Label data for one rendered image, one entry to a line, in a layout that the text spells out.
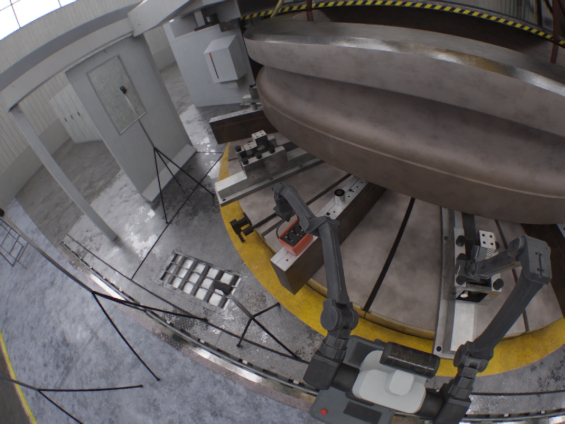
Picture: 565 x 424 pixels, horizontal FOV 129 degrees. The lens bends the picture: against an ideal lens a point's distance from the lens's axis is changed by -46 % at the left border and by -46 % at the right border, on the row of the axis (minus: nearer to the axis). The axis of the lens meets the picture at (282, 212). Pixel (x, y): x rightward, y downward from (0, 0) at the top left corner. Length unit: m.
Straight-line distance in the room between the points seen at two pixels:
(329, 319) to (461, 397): 0.51
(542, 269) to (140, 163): 4.05
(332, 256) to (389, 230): 1.33
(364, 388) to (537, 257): 0.57
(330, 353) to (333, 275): 0.26
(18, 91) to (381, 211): 3.83
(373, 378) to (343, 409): 0.98
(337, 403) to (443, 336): 0.80
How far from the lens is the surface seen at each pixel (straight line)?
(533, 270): 0.67
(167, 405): 2.46
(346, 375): 0.83
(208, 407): 2.26
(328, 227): 0.92
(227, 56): 4.97
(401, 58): 1.27
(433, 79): 1.26
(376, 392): 0.79
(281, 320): 2.15
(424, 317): 1.87
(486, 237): 1.68
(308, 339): 2.07
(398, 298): 1.87
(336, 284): 0.83
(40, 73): 3.29
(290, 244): 1.49
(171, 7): 3.33
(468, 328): 1.80
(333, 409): 1.76
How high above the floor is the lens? 2.01
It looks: 47 degrees down
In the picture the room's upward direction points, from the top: 17 degrees counter-clockwise
